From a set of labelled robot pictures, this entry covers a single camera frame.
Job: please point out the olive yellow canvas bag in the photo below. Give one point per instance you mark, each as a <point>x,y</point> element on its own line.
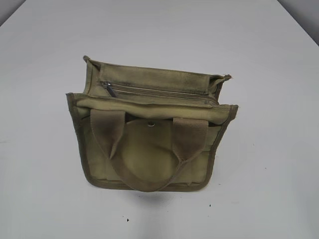
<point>160,133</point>

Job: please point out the metal zipper pull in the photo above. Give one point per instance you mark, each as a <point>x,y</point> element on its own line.
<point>110,90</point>

